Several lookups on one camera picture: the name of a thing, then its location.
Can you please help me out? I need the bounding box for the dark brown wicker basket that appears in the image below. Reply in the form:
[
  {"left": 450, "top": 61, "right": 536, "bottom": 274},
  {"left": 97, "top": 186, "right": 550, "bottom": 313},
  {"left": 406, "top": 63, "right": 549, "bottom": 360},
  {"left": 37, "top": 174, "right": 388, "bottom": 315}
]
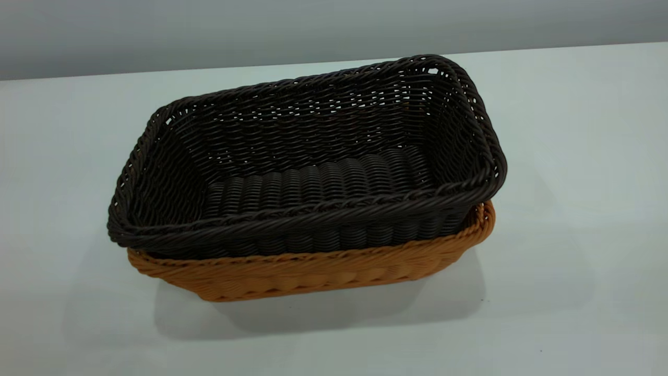
[{"left": 107, "top": 54, "right": 508, "bottom": 261}]

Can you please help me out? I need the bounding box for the orange wicker basket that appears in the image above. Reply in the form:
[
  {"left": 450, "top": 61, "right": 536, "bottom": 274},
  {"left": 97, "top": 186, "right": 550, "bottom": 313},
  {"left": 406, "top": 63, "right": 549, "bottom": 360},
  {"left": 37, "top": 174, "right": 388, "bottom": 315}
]
[{"left": 127, "top": 200, "right": 496, "bottom": 303}]

